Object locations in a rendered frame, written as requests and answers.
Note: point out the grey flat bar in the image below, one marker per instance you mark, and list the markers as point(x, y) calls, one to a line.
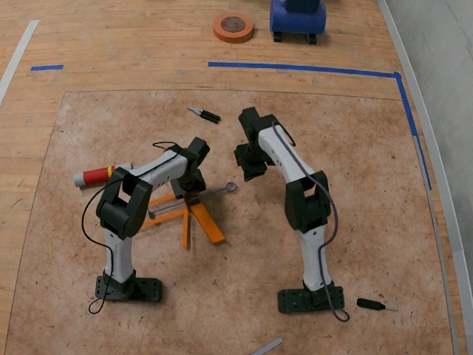
point(268, 346)

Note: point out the red and grey cylinder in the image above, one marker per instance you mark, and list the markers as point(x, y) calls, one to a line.
point(98, 175)

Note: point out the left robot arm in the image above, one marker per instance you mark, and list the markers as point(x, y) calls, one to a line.
point(121, 221)

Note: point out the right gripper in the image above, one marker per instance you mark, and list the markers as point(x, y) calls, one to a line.
point(252, 165)

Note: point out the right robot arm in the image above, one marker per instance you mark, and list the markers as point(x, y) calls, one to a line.
point(264, 139)

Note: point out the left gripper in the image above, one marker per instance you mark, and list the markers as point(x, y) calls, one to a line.
point(196, 185)

